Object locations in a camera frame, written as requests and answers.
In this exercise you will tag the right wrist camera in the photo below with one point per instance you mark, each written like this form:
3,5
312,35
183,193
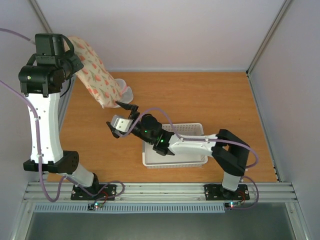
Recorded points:
121,124

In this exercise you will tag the white plastic basket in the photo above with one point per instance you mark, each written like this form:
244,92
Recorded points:
184,155

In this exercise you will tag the aluminium front rail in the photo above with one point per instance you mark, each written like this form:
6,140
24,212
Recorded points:
269,192

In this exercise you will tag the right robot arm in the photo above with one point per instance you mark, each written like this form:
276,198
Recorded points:
230,152

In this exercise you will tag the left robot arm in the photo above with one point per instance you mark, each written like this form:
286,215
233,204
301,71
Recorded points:
41,81

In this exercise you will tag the floral bra laundry bag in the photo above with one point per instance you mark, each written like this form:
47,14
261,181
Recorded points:
105,89

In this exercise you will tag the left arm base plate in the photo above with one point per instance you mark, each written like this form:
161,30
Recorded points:
90,194

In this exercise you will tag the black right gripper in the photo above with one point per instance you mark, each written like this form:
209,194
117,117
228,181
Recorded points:
135,117

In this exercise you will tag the round white mesh laundry bag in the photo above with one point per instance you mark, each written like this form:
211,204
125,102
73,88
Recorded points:
126,91

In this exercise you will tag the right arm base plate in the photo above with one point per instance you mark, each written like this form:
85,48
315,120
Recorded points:
215,192

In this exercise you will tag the grey slotted cable duct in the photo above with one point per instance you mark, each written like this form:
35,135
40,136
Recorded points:
130,208

